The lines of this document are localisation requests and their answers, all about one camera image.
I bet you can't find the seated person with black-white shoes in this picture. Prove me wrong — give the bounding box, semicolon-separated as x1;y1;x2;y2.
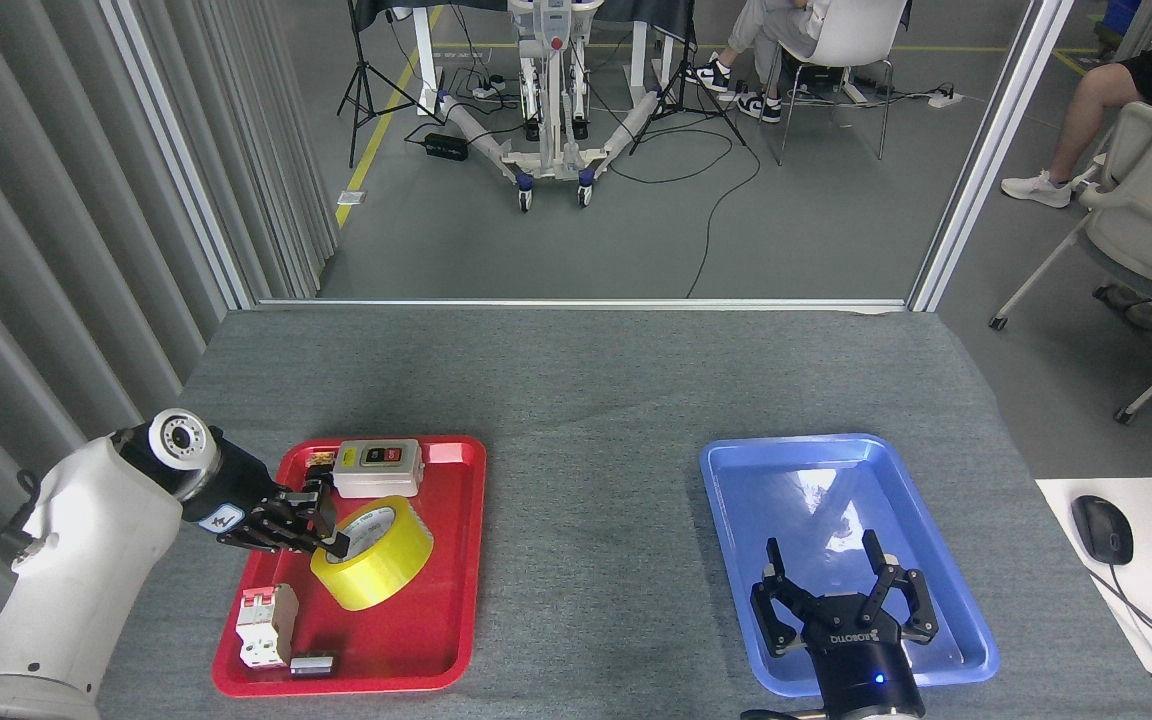
686;0;837;124

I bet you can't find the yellow tape roll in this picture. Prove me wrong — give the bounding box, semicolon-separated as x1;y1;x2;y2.
310;495;435;612

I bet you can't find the black tripod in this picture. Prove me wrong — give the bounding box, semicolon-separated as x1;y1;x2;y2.
629;0;749;156
336;0;442;169

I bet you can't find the black floor cable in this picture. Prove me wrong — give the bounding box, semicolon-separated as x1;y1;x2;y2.
606;100;762;299

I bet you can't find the blue plastic tray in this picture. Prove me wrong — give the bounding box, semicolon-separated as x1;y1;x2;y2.
699;433;999;698

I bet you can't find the white circuit breaker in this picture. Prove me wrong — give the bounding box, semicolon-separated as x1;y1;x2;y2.
236;584;299;669

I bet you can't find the white shell chair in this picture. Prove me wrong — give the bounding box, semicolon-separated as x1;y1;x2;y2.
761;0;912;166

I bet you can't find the seated person with white shoes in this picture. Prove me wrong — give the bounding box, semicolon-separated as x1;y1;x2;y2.
999;35;1152;331

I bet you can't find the white side desk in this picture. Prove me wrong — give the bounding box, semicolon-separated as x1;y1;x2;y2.
1036;477;1152;720

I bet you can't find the white desk with black cloth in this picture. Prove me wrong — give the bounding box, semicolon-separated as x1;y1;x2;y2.
351;0;697;106

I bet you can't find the black computer mouse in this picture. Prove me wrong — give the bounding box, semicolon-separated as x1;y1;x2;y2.
1071;495;1135;567

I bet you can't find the red plastic tray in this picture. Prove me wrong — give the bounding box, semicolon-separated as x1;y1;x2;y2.
211;434;488;698

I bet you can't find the silver frame post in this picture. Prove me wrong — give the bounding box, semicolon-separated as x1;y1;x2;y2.
101;0;257;311
908;0;1077;313

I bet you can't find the grey push button switch box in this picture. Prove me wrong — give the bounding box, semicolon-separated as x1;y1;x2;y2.
333;439;424;499

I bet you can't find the white wheeled stand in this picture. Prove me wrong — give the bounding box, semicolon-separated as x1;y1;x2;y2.
436;0;662;213

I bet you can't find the silver frame rail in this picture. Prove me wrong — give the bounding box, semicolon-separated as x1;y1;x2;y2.
254;297;912;313

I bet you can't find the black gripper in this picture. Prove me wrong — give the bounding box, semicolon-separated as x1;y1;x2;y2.
181;432;353;560
748;530;941;717

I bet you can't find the grey corrugated partition panel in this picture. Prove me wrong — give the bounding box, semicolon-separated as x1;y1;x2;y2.
0;0;342;720

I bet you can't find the grey felt table cover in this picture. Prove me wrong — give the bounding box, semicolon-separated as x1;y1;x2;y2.
86;308;1152;720

